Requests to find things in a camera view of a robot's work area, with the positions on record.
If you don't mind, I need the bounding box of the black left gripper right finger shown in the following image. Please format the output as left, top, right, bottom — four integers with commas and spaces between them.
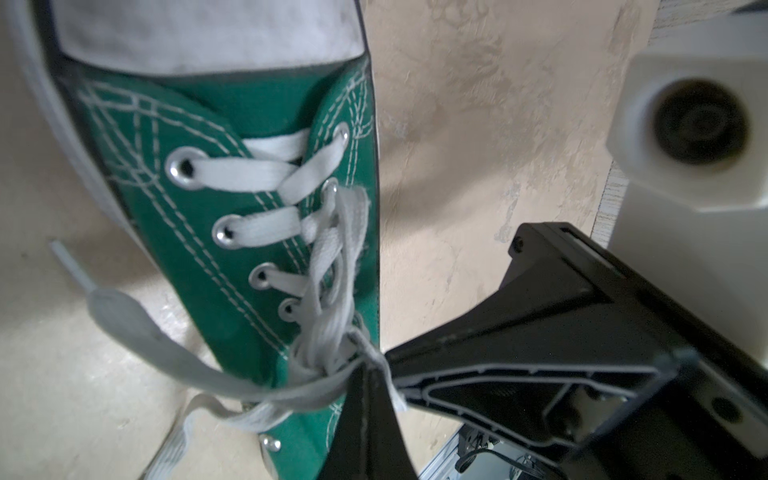
364, 369, 417, 480

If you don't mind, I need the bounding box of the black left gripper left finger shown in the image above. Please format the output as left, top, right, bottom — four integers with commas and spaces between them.
317, 365, 368, 480

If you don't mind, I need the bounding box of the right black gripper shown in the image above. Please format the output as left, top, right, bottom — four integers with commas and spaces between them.
387, 223, 767, 479

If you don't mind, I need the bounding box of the white shoelace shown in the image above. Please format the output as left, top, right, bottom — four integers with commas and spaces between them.
50, 122, 390, 479

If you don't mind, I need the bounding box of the green canvas sneaker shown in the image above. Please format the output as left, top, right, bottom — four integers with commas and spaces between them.
7, 1, 380, 479

